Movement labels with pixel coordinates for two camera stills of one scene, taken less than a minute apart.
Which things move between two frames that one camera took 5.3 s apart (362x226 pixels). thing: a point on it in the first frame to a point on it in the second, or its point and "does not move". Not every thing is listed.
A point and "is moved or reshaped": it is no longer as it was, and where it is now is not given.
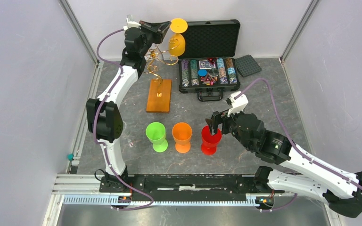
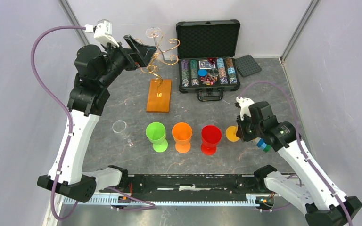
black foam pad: x=246 y=65 does not move
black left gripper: x=161 y=28 to x=135 y=60
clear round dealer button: x=213 y=72 does not move
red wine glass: x=209 y=141 does not move
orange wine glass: x=182 y=132 does not move
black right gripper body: x=228 y=124 to x=249 y=130
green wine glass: x=156 y=133 does not move
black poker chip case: x=209 y=65 does not move
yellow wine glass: x=176 y=42 is moved or reshaped
